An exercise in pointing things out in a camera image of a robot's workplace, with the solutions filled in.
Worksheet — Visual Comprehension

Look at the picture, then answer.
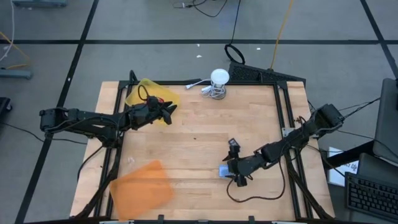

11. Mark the black hanging cable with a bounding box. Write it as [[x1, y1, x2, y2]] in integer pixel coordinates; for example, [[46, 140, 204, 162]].
[[223, 0, 246, 65]]

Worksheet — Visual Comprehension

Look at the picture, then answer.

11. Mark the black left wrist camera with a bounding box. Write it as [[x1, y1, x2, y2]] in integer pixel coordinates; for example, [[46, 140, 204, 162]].
[[145, 95, 160, 108]]

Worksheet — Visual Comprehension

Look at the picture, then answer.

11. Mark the white floor cable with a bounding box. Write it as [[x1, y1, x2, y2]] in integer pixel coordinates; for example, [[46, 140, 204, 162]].
[[0, 0, 16, 62]]

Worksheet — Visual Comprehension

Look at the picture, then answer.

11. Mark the yellow translucent plastic bin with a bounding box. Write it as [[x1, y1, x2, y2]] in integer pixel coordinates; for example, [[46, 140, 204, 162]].
[[124, 78, 180, 127]]

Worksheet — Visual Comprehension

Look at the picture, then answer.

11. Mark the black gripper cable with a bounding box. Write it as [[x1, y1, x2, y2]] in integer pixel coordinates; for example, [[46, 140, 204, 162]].
[[226, 157, 286, 203]]

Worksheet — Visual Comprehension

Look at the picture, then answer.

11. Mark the black table frame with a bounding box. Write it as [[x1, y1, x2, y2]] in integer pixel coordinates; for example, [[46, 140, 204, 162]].
[[74, 79, 335, 220]]

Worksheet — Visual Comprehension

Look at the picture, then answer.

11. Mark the yellow hanging cable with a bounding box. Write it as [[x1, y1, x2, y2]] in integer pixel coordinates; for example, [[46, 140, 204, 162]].
[[269, 0, 295, 70]]

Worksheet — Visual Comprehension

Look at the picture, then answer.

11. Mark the grey floor bar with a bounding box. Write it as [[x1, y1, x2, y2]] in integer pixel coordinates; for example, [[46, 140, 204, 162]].
[[0, 68, 32, 80], [12, 0, 68, 8]]

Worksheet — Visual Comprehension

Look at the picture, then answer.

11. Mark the black perforated panel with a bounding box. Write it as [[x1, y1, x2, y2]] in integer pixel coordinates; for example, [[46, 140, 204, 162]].
[[228, 61, 307, 85]]

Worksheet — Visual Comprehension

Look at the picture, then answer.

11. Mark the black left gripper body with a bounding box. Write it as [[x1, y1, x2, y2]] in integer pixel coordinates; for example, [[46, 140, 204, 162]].
[[129, 104, 165, 130]]

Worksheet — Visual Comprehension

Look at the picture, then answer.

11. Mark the white USB charger hub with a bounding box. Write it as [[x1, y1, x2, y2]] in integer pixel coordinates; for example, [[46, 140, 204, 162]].
[[218, 164, 231, 179]]

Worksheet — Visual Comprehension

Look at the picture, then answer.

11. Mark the orange translucent plastic bin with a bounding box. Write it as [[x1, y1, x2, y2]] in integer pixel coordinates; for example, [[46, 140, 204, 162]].
[[109, 159, 174, 222]]

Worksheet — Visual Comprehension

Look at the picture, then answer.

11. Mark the black keyboard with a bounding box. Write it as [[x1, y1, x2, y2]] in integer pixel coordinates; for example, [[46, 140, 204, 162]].
[[344, 172, 398, 222]]

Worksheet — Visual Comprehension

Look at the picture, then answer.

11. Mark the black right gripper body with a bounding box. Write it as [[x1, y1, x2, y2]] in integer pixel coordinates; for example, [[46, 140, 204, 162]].
[[228, 138, 267, 187]]

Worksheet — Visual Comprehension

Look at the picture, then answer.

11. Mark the white mushroom table lamp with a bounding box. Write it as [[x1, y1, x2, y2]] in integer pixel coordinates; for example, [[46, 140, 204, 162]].
[[210, 68, 231, 100]]

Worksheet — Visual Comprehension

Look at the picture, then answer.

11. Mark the white paper sheet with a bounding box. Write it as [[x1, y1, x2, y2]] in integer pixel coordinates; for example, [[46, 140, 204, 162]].
[[327, 146, 359, 187]]

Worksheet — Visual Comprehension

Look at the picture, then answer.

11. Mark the white lamp power cord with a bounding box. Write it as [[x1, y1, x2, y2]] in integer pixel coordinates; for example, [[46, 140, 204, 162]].
[[185, 78, 226, 99]]

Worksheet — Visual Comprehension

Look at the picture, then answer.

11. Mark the large grey panel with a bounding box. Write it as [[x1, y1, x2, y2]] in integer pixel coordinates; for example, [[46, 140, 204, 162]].
[[372, 77, 398, 166]]

